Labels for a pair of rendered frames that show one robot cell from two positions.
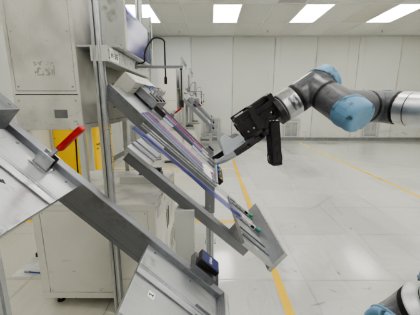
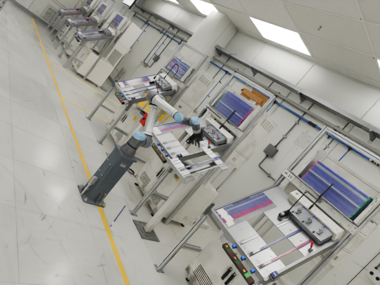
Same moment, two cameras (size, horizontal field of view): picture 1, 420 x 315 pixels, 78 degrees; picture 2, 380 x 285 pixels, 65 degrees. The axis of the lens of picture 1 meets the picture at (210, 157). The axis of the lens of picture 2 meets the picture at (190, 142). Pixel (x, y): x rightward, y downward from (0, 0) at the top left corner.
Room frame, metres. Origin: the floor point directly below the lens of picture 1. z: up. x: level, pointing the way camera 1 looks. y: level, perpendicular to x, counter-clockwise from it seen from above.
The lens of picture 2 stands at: (2.66, -2.03, 1.36)
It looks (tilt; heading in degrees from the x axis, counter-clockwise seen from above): 8 degrees down; 137
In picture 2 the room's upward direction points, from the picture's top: 40 degrees clockwise
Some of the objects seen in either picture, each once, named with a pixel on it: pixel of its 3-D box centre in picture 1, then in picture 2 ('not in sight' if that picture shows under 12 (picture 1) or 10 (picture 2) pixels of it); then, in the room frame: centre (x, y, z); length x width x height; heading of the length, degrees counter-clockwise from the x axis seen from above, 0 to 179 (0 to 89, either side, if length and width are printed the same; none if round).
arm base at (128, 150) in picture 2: not in sight; (129, 148); (0.46, -0.50, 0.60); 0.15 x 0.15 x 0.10
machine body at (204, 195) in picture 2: not in sight; (174, 186); (0.15, 0.61, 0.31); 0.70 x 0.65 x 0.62; 0
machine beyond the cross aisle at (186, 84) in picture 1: (179, 112); not in sight; (5.15, 0.59, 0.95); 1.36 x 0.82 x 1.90; 90
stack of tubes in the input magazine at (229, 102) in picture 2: not in sight; (234, 109); (0.21, 0.49, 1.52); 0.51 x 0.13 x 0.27; 0
